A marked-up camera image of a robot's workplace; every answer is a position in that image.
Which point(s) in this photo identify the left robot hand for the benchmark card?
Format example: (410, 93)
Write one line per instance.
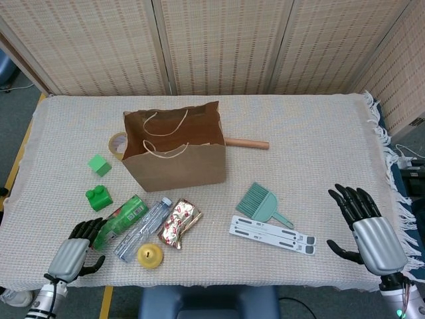
(71, 257)

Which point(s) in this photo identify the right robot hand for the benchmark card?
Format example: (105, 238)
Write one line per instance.
(378, 242)

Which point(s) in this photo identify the green toy block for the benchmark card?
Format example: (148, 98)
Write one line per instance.
(99, 199)

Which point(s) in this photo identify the green can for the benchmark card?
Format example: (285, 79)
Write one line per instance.
(127, 212)

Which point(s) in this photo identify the yellow pear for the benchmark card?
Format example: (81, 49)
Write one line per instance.
(150, 256)

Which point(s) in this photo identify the transparent water bottle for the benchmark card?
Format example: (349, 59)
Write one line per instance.
(146, 226)

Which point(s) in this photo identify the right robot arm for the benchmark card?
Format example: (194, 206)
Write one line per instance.
(395, 299)

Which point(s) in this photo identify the gold red snack packet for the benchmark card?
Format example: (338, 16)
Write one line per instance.
(179, 224)

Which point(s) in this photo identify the teal hand brush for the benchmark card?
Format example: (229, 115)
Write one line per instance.
(262, 206)

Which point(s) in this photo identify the brown paper bag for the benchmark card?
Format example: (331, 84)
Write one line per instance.
(179, 169)

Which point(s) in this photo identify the white shoe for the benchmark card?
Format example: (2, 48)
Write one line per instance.
(16, 297)

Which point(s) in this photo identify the black box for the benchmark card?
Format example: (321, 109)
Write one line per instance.
(415, 181)

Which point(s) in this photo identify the green cube block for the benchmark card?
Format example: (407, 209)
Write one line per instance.
(99, 165)

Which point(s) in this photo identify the white folding stand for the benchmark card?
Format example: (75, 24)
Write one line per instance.
(265, 231)

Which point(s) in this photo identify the yellowish tape roll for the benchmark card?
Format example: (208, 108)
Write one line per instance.
(114, 148)

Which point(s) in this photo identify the beige woven table cloth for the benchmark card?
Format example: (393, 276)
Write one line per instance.
(299, 133)

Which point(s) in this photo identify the blue padded seat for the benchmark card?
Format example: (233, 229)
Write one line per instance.
(206, 302)

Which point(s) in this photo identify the woven folding screen panel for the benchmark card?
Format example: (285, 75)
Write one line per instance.
(83, 50)
(225, 46)
(398, 83)
(332, 46)

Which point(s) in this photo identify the wooden rolling stick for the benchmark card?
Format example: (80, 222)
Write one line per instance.
(249, 143)

